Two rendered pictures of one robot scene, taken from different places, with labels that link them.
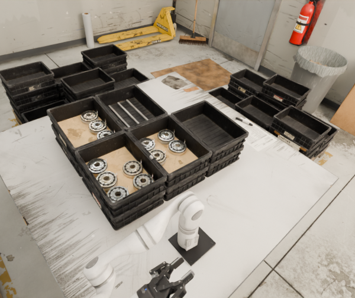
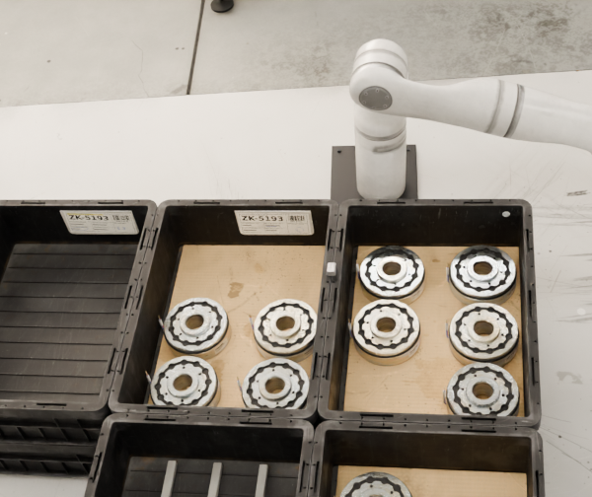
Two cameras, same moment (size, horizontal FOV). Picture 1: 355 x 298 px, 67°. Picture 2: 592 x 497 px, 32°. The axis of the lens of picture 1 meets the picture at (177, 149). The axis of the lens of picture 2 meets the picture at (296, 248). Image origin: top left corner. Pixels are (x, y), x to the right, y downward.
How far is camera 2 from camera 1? 1.75 m
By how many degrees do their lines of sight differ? 73
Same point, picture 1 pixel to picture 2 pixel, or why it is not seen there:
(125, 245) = (555, 101)
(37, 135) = not seen: outside the picture
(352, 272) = not seen: hidden behind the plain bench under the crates
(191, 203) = (384, 48)
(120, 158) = (388, 404)
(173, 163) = (258, 297)
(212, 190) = not seen: hidden behind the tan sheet
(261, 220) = (190, 137)
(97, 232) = (566, 313)
